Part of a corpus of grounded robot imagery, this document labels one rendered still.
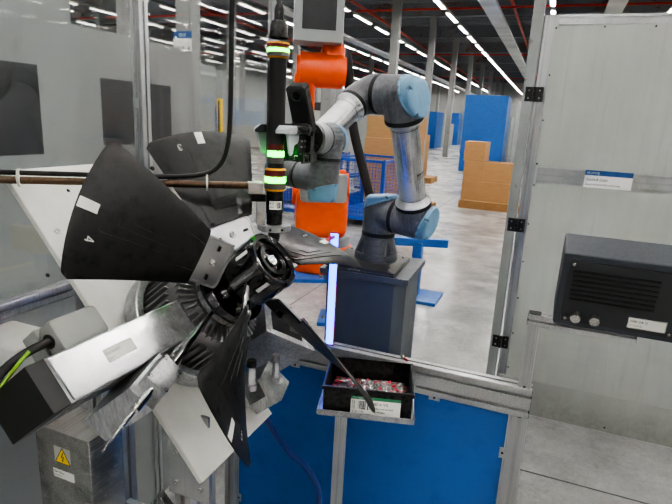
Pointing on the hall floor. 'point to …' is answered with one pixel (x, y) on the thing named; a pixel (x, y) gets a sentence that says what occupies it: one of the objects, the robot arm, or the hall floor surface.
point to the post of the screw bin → (338, 460)
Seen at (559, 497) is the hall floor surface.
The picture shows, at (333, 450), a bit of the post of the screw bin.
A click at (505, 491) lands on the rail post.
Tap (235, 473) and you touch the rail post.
